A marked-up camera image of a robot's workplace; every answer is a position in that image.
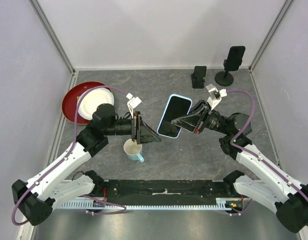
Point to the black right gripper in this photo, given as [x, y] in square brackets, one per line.
[189, 122]

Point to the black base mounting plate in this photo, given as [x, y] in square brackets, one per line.
[134, 191]

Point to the black round-base phone holder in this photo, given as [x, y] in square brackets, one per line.
[224, 78]

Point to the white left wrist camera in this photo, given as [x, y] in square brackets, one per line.
[132, 102]

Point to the aluminium frame post right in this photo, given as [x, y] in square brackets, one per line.
[271, 32]

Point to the black folding phone stand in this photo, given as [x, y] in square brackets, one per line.
[197, 77]

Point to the white round plate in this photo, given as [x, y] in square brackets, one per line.
[92, 100]

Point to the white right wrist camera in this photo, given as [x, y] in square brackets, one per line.
[215, 95]

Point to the light blue mug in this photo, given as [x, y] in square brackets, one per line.
[133, 151]

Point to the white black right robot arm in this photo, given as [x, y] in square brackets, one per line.
[285, 196]

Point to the black phone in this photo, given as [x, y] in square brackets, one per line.
[234, 59]

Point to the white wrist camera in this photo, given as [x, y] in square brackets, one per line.
[132, 102]
[215, 95]

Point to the aluminium frame post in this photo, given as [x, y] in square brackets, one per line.
[271, 32]
[52, 34]

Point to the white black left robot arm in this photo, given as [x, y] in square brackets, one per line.
[37, 197]

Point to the aluminium frame post left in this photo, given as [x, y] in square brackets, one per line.
[52, 34]

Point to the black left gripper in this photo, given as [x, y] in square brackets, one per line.
[141, 131]

